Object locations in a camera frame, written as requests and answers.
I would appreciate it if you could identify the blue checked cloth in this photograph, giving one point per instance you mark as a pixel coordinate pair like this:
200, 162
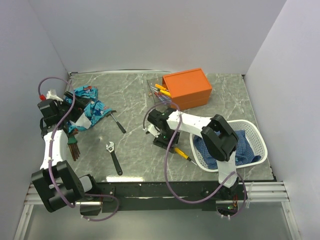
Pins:
244, 154

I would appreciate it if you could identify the orange drawer cabinet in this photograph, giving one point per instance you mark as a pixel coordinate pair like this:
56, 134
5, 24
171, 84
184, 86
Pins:
189, 88

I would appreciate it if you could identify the yellow slim screwdriver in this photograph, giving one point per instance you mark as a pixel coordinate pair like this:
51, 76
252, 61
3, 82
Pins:
160, 87

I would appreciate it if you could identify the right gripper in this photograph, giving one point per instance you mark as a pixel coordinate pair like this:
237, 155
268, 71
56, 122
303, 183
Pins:
159, 141

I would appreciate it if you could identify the clear plastic drawer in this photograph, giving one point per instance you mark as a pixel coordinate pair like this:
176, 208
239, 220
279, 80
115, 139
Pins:
152, 82

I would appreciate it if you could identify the red blue screwdriver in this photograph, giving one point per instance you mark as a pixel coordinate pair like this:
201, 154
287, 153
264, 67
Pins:
160, 96
166, 102

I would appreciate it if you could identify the green hex key set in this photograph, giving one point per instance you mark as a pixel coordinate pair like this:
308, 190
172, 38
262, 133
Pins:
73, 146

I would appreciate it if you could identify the black handled hammer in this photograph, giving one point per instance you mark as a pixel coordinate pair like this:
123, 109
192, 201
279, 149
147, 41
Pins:
111, 113

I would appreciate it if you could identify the black adjustable wrench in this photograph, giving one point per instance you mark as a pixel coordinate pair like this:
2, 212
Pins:
110, 147

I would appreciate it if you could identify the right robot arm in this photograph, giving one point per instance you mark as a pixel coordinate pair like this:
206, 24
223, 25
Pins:
219, 137

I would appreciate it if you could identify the turquoise shark print cloth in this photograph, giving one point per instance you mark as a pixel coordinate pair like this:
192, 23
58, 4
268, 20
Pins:
94, 111

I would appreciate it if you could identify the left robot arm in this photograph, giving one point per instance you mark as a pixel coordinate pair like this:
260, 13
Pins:
56, 182

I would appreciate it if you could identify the white plastic basket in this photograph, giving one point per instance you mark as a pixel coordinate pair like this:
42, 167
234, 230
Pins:
252, 135

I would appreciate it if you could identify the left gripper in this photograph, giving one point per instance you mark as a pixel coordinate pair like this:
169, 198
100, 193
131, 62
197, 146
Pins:
82, 101

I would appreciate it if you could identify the black base crossbar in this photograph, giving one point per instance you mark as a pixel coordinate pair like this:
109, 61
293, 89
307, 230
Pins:
150, 196

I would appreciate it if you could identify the aluminium rail frame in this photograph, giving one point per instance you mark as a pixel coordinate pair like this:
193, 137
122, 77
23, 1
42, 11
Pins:
267, 214

